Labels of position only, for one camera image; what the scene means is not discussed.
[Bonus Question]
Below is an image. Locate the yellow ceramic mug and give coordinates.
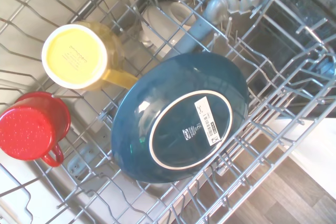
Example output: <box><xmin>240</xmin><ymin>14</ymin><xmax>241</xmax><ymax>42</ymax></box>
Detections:
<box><xmin>41</xmin><ymin>21</ymin><xmax>139</xmax><ymax>91</ymax></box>

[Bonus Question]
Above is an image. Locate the red speckled enamel mug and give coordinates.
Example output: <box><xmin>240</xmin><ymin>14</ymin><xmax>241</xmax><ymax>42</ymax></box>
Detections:
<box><xmin>0</xmin><ymin>91</ymin><xmax>72</xmax><ymax>168</ymax></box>

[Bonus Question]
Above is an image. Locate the white dishwasher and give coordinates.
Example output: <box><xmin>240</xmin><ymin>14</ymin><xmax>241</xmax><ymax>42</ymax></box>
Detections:
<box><xmin>0</xmin><ymin>0</ymin><xmax>336</xmax><ymax>224</ymax></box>

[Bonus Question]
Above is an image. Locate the dark blue ceramic plate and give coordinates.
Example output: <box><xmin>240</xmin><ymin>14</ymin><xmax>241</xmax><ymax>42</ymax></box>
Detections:
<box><xmin>110</xmin><ymin>52</ymin><xmax>250</xmax><ymax>184</ymax></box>

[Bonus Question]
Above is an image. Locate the grey wire upper dishwasher rack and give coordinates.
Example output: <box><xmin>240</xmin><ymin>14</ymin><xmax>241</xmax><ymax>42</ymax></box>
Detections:
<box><xmin>0</xmin><ymin>0</ymin><xmax>336</xmax><ymax>224</ymax></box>

